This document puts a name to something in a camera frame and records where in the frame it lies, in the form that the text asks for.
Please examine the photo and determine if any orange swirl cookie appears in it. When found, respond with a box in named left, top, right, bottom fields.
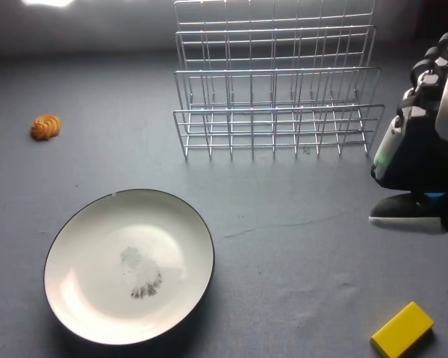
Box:
left=30, top=113, right=63, bottom=142

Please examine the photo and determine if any white ceramic plate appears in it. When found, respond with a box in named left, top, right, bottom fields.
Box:
left=43, top=188, right=216, bottom=346

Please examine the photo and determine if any yellow rectangular block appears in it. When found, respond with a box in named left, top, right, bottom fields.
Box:
left=370, top=301, right=435, bottom=358

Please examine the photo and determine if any silver wire rack shelf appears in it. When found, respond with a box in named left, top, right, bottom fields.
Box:
left=172, top=0, right=386, bottom=161

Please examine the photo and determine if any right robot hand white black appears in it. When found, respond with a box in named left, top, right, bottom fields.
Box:
left=368, top=31, right=448, bottom=248

